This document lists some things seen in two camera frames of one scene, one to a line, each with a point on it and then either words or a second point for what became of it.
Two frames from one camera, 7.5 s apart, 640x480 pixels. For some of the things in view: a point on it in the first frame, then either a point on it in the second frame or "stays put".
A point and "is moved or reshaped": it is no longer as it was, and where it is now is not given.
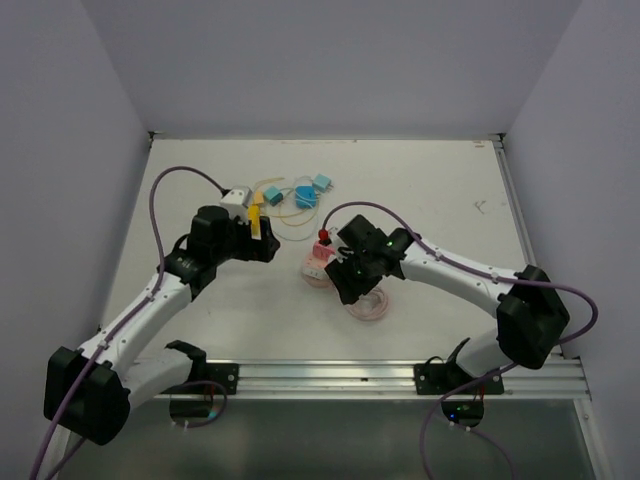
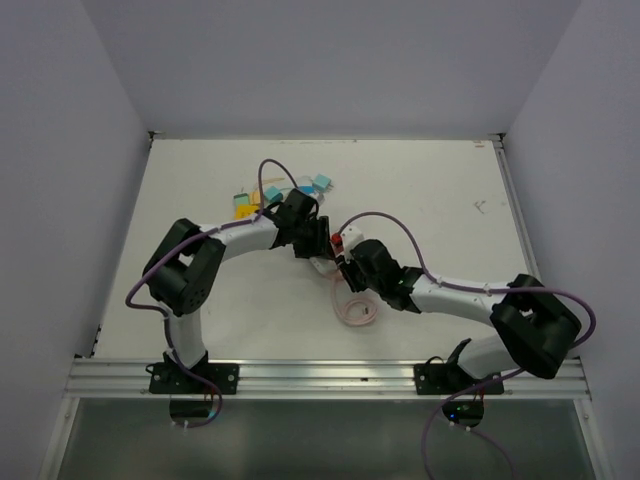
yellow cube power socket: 255,221 is moved or reshaped
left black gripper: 261,250 → 319,247
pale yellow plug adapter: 258,197 stays put
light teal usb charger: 273,195 stays put
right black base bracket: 437,377 stays put
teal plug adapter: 322,183 stays put
